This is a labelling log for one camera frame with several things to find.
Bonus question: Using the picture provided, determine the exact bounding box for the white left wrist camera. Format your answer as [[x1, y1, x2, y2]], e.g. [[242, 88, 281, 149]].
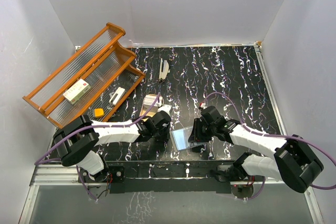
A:
[[158, 104, 172, 115]]

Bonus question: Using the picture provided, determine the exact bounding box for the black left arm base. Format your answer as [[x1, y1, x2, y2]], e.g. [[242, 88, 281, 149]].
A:
[[76, 166, 125, 202]]

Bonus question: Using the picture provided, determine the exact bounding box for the orange wooden rack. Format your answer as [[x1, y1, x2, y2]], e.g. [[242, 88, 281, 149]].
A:
[[23, 23, 145, 128]]

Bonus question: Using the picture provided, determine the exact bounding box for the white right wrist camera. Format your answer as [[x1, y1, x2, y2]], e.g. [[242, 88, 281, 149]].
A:
[[199, 102, 207, 110]]

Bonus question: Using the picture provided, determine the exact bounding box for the orange yellow small object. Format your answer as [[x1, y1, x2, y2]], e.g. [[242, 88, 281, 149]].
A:
[[93, 108, 104, 118]]

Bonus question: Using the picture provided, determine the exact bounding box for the white stapler on table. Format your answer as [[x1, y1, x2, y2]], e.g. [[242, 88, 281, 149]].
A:
[[159, 59, 170, 82]]

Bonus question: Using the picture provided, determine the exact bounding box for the white box on rack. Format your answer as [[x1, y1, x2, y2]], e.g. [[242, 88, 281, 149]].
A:
[[63, 79, 91, 104]]

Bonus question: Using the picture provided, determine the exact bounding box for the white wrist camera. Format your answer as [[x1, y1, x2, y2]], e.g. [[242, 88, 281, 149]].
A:
[[158, 104, 172, 115], [199, 102, 207, 110]]

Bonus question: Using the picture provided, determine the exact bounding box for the black right arm base motor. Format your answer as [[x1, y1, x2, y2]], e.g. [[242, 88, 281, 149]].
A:
[[209, 165, 255, 192]]

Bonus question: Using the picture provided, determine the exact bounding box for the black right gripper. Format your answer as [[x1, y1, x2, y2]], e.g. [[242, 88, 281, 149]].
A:
[[189, 118, 216, 142]]

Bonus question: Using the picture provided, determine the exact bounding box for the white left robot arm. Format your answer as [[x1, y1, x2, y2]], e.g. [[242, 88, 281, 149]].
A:
[[53, 111, 171, 182]]

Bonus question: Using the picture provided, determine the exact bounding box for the white stapler near rack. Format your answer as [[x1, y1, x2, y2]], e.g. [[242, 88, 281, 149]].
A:
[[109, 87, 125, 106]]

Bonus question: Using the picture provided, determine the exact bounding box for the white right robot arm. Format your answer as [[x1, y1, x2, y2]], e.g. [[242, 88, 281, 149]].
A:
[[188, 106, 324, 193]]

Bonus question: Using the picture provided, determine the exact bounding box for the beige oval plastic tray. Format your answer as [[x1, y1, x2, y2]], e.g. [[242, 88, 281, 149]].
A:
[[140, 101, 158, 116]]

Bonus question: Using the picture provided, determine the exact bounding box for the aluminium frame rail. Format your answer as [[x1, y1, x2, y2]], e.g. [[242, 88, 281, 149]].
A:
[[30, 166, 82, 187]]

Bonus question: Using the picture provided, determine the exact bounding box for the stack of white cards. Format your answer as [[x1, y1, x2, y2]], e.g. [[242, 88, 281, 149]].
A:
[[143, 94, 164, 108]]

